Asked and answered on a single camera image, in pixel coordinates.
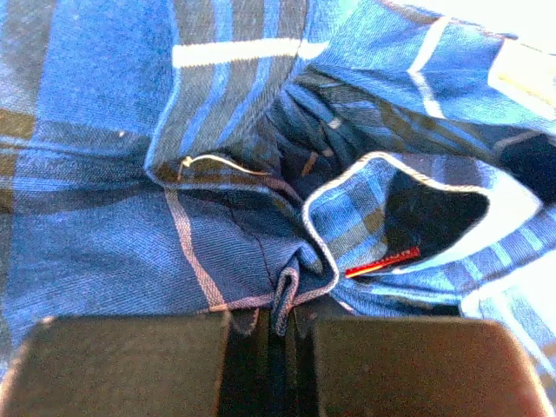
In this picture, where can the blue plaid shirt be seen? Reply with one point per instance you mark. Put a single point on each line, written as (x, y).
(168, 157)

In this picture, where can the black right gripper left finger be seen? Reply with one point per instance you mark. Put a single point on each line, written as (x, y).
(148, 365)

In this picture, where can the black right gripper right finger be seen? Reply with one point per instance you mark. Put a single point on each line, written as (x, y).
(418, 366)

